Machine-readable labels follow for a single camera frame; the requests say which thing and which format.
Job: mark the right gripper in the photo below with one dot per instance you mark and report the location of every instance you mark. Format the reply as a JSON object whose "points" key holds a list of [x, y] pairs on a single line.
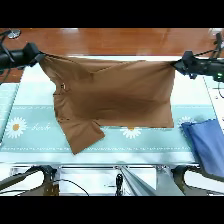
{"points": [[190, 65]]}

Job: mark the blue garment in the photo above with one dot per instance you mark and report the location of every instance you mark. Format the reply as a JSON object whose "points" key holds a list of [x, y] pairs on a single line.
{"points": [[208, 146]]}

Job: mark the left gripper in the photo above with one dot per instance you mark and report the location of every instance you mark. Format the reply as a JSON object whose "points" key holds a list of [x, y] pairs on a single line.
{"points": [[32, 53]]}

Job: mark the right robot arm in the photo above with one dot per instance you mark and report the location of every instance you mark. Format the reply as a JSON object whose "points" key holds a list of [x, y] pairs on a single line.
{"points": [[212, 67]]}

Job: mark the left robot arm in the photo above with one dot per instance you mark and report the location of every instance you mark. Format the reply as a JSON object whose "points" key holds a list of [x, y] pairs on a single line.
{"points": [[10, 57]]}

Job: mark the brown T-shirt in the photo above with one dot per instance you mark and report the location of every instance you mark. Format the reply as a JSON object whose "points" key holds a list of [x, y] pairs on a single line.
{"points": [[116, 93]]}

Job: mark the silver frame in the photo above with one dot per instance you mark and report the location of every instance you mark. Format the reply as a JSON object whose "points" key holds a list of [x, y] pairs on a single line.
{"points": [[144, 187]]}

